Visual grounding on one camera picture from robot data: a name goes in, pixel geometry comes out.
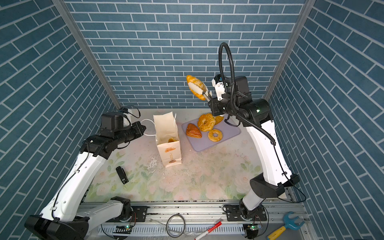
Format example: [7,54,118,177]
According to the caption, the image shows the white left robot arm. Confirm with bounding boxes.
[24,108,146,240]

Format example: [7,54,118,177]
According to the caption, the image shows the grey coiled cable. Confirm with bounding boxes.
[165,213,187,238]

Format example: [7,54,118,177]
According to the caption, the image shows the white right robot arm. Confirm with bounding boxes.
[209,75,300,220]

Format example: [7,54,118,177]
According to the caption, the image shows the sesame fake bread loaf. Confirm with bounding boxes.
[214,116,224,125]

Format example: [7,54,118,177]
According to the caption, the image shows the small black device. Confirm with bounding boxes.
[116,166,129,185]

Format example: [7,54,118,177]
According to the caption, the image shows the metal kitchen tongs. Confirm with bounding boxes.
[188,82,212,102]

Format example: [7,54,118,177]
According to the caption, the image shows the orange brown fake bread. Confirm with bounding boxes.
[186,123,202,139]

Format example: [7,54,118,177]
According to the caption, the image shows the lilac plastic tray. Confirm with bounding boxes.
[182,119,241,152]

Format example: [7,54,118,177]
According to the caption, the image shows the metal corner frame post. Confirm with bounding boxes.
[263,0,316,101]

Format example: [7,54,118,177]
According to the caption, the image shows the large wrinkled ring bread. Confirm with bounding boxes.
[198,114,216,132]

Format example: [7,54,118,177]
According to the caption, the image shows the glazed ring donut bread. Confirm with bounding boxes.
[208,129,223,142]

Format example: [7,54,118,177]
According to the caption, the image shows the red white marker pen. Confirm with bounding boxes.
[195,222,222,240]

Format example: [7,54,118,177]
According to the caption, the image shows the blue yellow toy wrench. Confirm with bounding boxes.
[267,212,305,240]

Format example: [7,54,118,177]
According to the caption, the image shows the black corrugated cable hose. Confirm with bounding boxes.
[218,42,277,146]

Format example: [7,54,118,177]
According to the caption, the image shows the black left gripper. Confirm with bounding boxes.
[113,120,148,146]

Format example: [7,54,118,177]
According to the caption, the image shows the printed paper bag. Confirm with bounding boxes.
[153,112,182,168]

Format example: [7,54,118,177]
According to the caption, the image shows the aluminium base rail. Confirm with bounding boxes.
[87,200,316,240]

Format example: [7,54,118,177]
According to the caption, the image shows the striped croissant fake bread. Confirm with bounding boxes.
[186,75,208,101]

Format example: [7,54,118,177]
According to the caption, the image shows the left metal corner post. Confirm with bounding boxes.
[52,0,122,109]

